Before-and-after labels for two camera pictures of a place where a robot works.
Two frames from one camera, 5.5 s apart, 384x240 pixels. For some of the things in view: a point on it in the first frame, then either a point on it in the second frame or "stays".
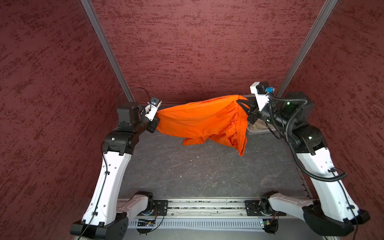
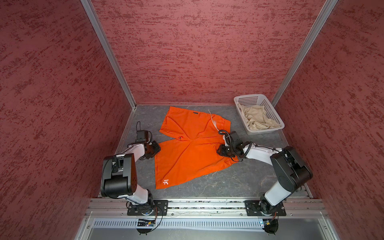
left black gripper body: (151, 126) -> (154, 148)
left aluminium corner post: (93, 15) stays
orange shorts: (223, 119) -> (195, 152)
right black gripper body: (255, 113) -> (227, 151)
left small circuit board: (146, 222) stays
